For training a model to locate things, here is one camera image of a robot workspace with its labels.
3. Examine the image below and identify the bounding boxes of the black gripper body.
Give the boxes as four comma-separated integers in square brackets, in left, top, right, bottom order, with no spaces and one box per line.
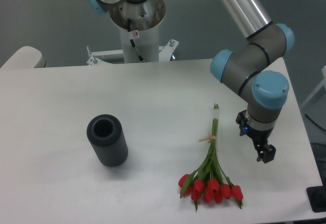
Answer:
[235,110,275,150]

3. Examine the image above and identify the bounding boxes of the red tulip bouquet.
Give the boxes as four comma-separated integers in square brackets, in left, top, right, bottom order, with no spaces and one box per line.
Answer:
[178,104,243,210]

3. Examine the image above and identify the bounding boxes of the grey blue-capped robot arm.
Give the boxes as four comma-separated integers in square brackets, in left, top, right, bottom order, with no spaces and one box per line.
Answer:
[87,0,294,163]

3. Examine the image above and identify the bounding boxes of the black clamp at table edge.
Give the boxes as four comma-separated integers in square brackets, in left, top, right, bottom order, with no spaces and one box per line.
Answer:
[306,186,325,213]

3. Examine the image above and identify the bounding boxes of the dark grey ribbed vase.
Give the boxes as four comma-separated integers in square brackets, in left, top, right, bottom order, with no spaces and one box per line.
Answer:
[86,114,128,167]

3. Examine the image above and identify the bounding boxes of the white chair armrest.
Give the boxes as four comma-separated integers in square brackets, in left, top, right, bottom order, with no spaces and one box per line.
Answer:
[1,46,47,71]

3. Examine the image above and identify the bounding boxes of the black cable on floor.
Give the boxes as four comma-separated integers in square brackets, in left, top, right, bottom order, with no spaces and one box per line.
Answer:
[304,113,326,128]

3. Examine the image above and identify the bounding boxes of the white furniture frame right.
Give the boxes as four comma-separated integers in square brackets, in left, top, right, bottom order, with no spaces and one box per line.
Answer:
[299,66,325,111]

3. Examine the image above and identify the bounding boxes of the white pedestal base frame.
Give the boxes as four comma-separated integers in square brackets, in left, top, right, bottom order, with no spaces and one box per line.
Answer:
[86,39,179,66]

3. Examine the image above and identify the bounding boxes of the black pedestal cable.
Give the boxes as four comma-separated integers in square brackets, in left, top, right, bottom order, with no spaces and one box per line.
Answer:
[126,18,146,63]

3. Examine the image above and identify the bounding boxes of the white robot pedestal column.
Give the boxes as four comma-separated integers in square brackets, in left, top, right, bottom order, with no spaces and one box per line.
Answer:
[109,0,166,50]

